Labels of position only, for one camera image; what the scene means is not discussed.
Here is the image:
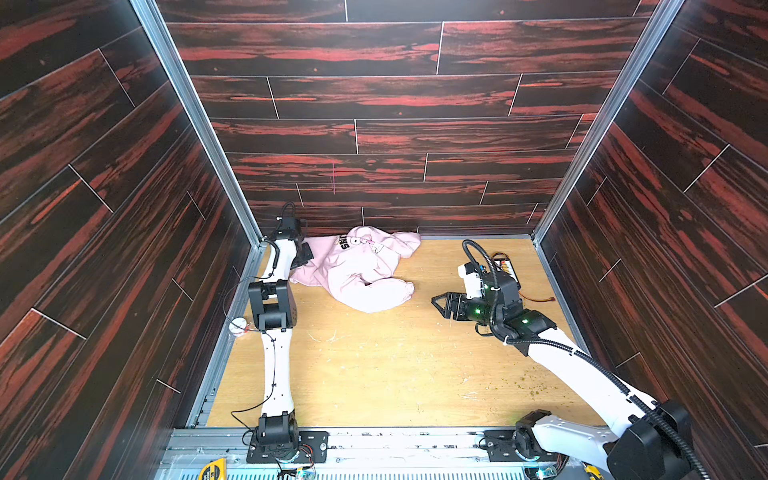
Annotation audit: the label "pink zip jacket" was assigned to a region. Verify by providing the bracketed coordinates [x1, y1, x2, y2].
[290, 226, 421, 313]

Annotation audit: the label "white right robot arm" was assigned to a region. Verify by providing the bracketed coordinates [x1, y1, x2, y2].
[431, 239, 710, 479]

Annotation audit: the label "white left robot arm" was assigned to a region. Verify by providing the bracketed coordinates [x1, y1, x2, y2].
[248, 202, 312, 461]

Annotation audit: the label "yellow tape measure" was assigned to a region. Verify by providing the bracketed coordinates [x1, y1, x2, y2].
[197, 458, 227, 480]

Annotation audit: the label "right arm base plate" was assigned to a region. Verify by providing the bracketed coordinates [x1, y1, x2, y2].
[478, 429, 557, 463]

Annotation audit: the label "aluminium front rail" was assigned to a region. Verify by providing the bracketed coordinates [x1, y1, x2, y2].
[155, 427, 555, 479]

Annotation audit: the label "yellow handled tool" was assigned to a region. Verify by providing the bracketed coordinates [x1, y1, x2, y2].
[583, 463, 604, 480]

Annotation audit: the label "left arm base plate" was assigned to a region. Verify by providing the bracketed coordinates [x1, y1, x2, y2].
[246, 429, 330, 464]

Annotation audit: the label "aluminium corner post right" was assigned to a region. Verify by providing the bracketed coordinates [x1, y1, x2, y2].
[532, 0, 684, 251]

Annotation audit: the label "aluminium corner post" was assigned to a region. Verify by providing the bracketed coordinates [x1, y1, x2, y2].
[129, 0, 262, 247]
[532, 0, 684, 251]

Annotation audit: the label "aluminium corner post left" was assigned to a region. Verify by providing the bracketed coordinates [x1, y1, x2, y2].
[129, 0, 262, 247]

